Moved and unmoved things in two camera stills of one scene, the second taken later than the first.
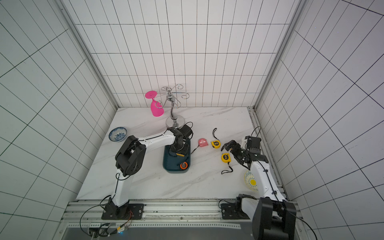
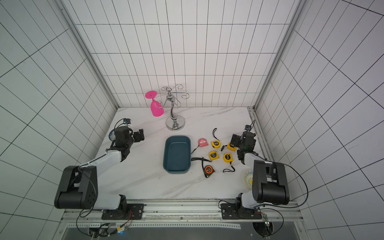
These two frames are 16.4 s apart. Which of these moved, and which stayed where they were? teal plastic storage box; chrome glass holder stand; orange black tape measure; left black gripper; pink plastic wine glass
Moved: left black gripper; orange black tape measure
Stayed: chrome glass holder stand; pink plastic wine glass; teal plastic storage box
